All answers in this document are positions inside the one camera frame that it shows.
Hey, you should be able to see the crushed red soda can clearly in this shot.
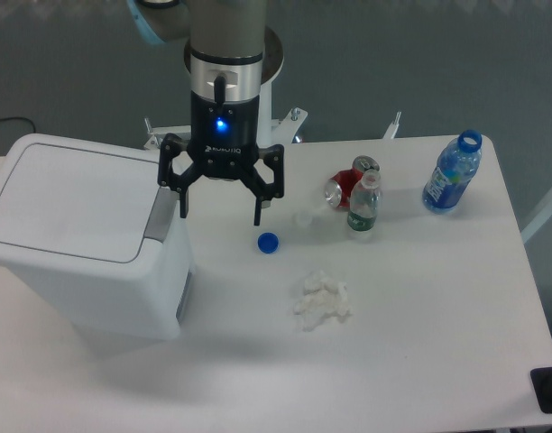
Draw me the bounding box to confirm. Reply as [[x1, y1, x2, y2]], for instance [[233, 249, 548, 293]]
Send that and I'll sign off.
[[324, 155, 380, 208]]

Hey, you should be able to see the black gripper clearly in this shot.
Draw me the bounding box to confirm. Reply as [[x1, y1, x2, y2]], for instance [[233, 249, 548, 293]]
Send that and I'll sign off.
[[156, 75, 286, 226]]

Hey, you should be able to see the black device at edge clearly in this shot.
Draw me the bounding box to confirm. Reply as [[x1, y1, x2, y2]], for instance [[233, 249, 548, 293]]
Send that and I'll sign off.
[[530, 367, 552, 414]]

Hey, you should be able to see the crumpled white tissue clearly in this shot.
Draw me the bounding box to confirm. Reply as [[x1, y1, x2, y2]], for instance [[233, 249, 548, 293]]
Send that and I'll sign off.
[[293, 271, 352, 332]]

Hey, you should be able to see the white bottle cap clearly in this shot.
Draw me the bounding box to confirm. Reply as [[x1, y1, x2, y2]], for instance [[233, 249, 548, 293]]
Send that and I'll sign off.
[[293, 208, 326, 228]]

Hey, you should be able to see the white trash can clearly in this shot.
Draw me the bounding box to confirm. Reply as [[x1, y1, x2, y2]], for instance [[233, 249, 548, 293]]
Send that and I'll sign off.
[[0, 134, 195, 340]]

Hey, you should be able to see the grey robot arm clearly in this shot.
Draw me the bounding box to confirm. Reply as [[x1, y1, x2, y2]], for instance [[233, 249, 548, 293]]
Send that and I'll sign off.
[[127, 1, 284, 225]]

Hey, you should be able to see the black cable on floor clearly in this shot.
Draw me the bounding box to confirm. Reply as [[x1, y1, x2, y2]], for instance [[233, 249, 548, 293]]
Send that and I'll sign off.
[[0, 116, 35, 134]]

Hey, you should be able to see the blue plastic bottle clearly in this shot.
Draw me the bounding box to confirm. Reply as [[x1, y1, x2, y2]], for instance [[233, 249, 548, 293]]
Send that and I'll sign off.
[[422, 129, 483, 214]]

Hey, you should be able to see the clear green-label bottle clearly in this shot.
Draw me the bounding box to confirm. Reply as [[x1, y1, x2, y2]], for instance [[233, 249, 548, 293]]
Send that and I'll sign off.
[[347, 169, 382, 233]]

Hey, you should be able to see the blue bottle cap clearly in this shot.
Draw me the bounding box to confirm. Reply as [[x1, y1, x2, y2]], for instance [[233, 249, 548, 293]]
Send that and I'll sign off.
[[256, 232, 280, 254]]

